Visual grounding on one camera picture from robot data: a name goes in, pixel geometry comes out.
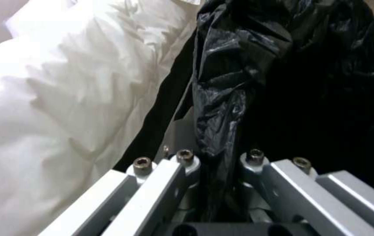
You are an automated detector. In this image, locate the black plastic trash bag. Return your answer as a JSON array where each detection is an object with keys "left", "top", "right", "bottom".
[{"left": 113, "top": 0, "right": 374, "bottom": 219}]

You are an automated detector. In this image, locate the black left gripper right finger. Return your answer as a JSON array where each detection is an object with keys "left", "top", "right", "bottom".
[{"left": 237, "top": 148, "right": 374, "bottom": 236}]

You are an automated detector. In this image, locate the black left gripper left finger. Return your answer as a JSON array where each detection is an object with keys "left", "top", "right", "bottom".
[{"left": 38, "top": 145, "right": 204, "bottom": 236}]

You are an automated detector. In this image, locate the white bed duvet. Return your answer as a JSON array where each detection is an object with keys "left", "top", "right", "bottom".
[{"left": 0, "top": 0, "right": 202, "bottom": 236}]

